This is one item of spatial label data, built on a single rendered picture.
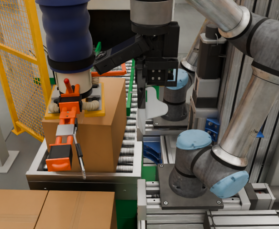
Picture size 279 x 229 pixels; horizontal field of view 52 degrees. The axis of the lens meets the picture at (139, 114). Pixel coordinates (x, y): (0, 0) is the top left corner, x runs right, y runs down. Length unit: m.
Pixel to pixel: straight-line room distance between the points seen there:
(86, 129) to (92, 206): 0.44
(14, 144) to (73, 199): 1.58
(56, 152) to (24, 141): 2.24
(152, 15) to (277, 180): 1.04
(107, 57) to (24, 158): 2.52
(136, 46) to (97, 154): 1.27
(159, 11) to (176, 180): 0.71
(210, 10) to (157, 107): 0.33
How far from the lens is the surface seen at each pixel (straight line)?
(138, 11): 0.51
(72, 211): 1.72
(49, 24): 1.35
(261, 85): 0.85
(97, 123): 1.62
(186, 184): 1.07
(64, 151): 0.99
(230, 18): 0.82
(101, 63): 0.55
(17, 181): 2.80
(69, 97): 1.31
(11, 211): 1.83
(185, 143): 0.97
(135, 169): 1.83
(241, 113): 0.87
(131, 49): 0.54
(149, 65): 0.54
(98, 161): 1.78
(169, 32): 0.54
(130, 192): 1.87
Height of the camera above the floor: 1.86
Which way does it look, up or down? 33 degrees down
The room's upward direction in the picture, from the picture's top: straight up
